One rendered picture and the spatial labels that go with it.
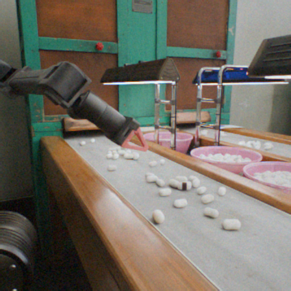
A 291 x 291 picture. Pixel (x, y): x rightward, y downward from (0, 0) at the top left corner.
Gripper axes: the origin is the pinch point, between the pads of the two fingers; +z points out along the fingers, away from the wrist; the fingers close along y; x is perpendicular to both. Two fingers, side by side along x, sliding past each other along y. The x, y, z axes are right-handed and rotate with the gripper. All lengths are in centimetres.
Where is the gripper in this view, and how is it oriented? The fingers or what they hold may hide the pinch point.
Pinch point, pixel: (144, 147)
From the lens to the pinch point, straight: 68.6
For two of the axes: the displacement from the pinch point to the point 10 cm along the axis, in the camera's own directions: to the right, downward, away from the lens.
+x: -5.7, 8.2, -1.0
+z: 7.1, 5.4, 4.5
